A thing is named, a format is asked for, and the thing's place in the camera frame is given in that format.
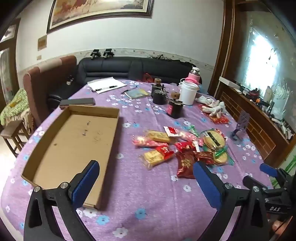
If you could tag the grey phone stand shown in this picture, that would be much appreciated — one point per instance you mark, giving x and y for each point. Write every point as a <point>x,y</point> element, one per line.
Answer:
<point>241,122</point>

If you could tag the red gold foil packet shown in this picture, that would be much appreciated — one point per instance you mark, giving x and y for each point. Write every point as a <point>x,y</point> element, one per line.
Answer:
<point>218,120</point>

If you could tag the white work glove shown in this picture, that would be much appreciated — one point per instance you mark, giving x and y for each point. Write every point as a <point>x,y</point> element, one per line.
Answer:
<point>217,109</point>

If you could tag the white red snack packet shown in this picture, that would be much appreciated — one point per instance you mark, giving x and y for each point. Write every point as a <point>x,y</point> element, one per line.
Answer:
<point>171,131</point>

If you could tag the pink thermos flask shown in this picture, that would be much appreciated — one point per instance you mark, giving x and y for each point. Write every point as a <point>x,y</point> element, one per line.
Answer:
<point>194,73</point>

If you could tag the blue packet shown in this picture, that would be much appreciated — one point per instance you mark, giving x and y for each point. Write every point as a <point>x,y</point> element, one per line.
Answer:
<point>200,87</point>

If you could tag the small dark red snack packet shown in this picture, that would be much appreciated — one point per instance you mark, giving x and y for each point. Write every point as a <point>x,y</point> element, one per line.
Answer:
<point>203,157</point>

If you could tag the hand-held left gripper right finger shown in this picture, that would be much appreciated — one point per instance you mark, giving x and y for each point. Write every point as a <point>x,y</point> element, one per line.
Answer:
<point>205,183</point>

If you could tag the black phone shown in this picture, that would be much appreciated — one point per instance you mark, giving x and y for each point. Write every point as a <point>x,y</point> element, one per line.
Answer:
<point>77,102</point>

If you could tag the small wall plaque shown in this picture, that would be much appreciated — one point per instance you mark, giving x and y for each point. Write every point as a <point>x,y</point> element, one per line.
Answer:
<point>42,42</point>

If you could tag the large dark red snack packet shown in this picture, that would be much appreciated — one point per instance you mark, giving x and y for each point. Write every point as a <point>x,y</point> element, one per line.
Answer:
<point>186,164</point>

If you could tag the wooden stool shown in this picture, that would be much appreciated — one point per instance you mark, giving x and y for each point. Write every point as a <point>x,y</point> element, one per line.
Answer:
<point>13,132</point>

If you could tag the red bag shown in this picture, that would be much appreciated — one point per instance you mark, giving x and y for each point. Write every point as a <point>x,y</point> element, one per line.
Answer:
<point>148,77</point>

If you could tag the green patterned blanket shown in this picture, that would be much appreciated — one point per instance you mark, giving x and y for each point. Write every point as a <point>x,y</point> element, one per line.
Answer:
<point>13,104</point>

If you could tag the pale pink snack packet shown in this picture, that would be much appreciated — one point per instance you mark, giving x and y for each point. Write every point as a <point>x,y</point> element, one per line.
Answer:
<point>188,136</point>

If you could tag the large glass mirror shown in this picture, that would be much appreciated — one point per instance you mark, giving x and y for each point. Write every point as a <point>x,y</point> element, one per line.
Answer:
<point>261,51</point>

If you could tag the thin yellow blue book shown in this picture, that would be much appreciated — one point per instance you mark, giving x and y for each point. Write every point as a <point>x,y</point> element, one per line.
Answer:
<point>137,93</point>

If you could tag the white notepad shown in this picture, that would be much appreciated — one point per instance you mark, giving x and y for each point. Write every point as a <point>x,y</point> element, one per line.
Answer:
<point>104,82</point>

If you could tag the round cracker packet green edges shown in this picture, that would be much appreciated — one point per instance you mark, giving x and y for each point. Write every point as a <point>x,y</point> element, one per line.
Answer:
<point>219,157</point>

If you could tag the green bamboo wall decor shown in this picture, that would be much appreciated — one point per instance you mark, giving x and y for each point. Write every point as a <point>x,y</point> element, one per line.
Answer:
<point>286,169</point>

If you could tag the white plastic jar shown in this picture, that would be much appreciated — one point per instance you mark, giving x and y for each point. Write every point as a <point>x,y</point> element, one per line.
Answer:
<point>188,92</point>

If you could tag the framed wall painting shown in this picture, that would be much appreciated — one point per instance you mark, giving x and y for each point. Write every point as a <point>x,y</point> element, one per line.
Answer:
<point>99,9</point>

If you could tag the yellow biscuit packet red label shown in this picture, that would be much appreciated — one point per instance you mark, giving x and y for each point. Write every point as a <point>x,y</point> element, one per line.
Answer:
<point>152,157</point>

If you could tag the brown wooden cabinet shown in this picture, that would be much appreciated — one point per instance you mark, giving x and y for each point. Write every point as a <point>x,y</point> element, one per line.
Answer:
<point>254,120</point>

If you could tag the brown armchair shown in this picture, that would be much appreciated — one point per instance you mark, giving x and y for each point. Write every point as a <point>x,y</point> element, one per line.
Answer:
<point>37,92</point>

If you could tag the black clamp gadget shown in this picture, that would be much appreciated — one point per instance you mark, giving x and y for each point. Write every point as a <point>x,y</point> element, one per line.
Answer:
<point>95,53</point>
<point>108,53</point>

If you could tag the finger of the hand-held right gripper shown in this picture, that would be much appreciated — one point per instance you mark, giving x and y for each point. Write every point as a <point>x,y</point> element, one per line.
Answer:
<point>248,180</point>
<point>268,169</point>

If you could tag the long yellow biscuit packet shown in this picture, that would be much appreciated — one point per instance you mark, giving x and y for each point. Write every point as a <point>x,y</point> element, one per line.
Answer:
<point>157,136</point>

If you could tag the person's right hand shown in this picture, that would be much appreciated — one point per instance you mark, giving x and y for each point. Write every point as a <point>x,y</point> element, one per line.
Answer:
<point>278,226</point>

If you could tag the grey white glove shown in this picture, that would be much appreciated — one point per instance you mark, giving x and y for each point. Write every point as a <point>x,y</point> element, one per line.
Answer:
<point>204,99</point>

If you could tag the green candy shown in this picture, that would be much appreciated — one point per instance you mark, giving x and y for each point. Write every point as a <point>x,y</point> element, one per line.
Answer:
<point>193,131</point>

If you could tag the black tin wooden knob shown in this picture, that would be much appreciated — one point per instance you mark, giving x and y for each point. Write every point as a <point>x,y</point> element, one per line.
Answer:
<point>159,97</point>

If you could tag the black tin red label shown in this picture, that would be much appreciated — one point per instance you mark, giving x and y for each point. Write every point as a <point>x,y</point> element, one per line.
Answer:
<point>174,109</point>

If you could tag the round cracker packet black stripe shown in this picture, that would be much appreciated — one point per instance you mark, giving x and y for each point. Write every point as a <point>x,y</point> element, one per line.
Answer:
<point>212,139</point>

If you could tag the black leather sofa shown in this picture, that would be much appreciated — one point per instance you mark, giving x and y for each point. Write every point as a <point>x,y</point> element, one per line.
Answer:
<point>111,67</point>

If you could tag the black pen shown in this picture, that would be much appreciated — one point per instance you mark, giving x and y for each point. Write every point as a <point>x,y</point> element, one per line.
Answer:
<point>106,88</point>
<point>128,90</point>

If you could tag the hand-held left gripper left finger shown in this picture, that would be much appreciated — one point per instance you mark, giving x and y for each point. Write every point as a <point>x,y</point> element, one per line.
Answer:
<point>85,183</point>

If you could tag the white flat box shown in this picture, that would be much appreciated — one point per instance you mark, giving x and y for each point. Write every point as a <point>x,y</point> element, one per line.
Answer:
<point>229,81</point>

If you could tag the purple floral tablecloth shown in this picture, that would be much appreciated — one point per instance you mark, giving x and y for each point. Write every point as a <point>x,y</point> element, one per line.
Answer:
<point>143,197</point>

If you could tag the shallow cardboard box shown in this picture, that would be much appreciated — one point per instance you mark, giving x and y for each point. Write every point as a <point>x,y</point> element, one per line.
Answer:
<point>69,143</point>

